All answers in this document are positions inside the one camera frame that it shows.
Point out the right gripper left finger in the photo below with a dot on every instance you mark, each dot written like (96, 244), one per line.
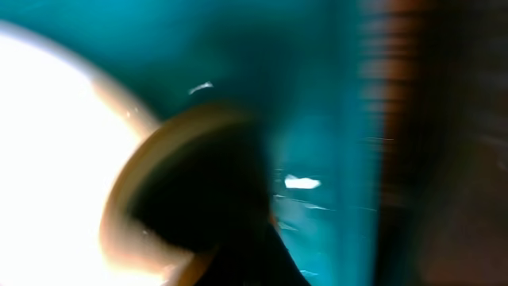
(188, 268)

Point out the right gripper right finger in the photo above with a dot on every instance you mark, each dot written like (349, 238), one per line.
(258, 258)

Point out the white plate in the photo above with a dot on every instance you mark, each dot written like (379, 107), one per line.
(67, 129)

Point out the teal plastic tray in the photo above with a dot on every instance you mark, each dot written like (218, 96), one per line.
(295, 63)

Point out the green and yellow sponge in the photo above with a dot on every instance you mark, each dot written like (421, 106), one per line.
(197, 184)

